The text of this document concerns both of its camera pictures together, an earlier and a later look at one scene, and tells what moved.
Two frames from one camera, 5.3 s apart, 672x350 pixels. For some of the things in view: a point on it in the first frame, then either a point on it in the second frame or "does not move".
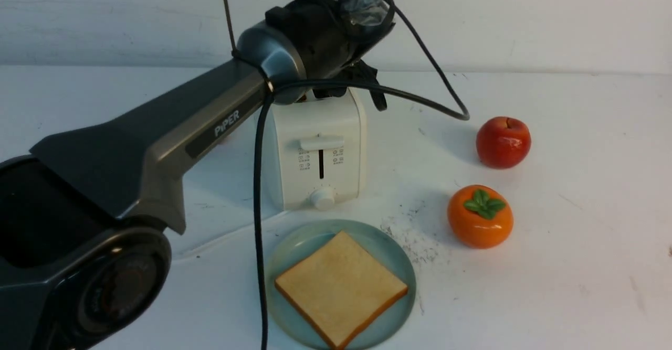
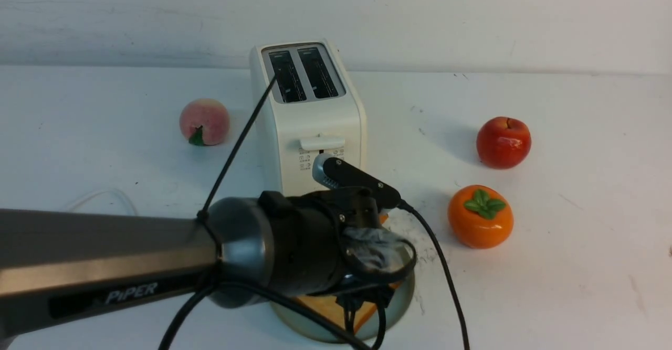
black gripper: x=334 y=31 -> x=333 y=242
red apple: x=503 y=142 does not move
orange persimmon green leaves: x=480 y=216 does not move
